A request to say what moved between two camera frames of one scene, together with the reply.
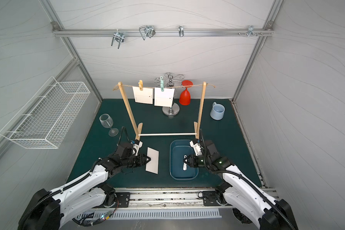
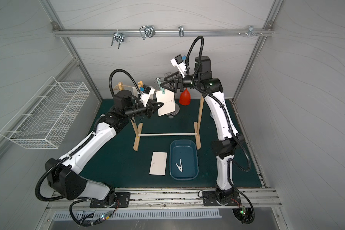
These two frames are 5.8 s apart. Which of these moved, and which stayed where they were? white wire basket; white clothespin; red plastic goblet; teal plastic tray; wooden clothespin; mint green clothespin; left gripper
Moved: white clothespin; mint green clothespin; left gripper
Stayed: white wire basket; red plastic goblet; teal plastic tray; wooden clothespin
